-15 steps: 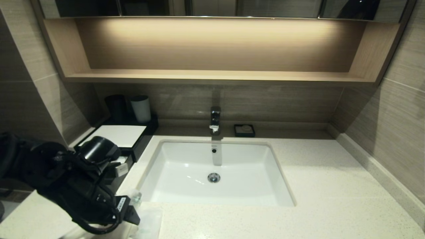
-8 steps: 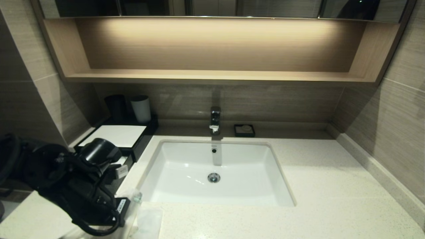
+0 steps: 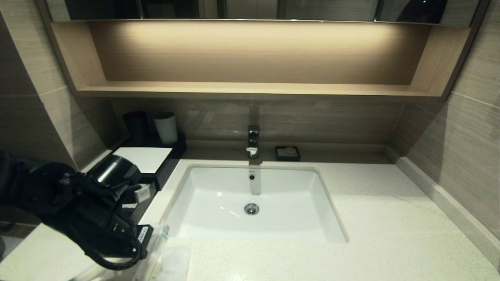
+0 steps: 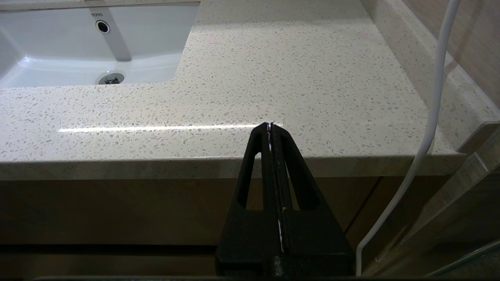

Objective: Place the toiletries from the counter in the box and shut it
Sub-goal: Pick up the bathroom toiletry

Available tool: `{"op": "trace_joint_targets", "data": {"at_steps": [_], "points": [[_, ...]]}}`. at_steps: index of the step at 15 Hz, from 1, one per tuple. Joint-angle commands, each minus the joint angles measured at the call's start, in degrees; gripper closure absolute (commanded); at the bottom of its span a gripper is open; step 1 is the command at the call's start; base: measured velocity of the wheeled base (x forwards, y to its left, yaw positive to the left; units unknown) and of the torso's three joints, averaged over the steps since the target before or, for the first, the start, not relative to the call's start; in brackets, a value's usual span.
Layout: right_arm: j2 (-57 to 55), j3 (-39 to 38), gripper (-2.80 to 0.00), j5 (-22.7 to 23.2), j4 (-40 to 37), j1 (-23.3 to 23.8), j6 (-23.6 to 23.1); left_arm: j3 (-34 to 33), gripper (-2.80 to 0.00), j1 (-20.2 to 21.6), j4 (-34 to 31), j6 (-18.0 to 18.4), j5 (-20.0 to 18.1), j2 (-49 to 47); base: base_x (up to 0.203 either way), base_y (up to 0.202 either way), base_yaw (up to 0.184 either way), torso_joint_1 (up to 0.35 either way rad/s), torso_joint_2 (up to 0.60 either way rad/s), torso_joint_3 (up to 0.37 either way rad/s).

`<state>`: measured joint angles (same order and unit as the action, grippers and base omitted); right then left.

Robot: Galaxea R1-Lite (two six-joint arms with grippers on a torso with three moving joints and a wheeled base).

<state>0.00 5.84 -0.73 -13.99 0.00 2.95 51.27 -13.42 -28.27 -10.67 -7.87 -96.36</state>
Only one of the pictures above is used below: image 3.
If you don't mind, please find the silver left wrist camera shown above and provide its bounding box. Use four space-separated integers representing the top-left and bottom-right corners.
134 184 152 203

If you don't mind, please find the black plastic cup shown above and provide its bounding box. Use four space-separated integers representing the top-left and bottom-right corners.
123 111 150 146

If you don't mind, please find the grey plastic cup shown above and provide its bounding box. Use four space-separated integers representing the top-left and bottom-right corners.
153 112 178 146

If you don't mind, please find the white ceramic sink basin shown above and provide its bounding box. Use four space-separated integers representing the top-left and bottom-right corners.
161 164 349 244

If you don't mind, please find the wooden wall shelf niche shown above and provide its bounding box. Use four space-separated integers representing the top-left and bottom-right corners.
37 18 483 102

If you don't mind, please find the mirror cabinet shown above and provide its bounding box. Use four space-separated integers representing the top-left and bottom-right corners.
45 0 491 26

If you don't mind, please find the chrome faucet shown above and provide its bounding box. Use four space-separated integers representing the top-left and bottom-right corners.
246 125 261 159

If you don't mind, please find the black square soap dish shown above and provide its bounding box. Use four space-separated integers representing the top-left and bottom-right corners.
275 146 301 161

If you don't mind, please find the black amenity box with drawer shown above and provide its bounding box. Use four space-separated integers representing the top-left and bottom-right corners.
111 135 187 192

